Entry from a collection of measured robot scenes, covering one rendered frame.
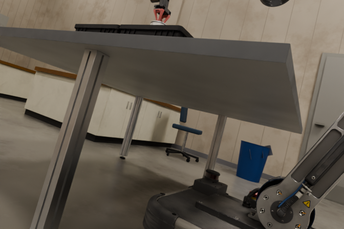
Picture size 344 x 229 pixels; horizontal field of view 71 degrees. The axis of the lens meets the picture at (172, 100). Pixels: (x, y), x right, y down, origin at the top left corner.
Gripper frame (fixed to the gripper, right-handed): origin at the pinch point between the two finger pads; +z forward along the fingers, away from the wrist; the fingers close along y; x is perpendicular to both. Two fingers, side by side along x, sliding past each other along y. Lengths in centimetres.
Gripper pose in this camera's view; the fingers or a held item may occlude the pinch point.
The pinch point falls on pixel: (159, 22)
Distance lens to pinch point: 152.5
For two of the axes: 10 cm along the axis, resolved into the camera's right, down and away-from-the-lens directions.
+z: -1.9, 9.8, -1.1
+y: -4.8, -1.9, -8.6
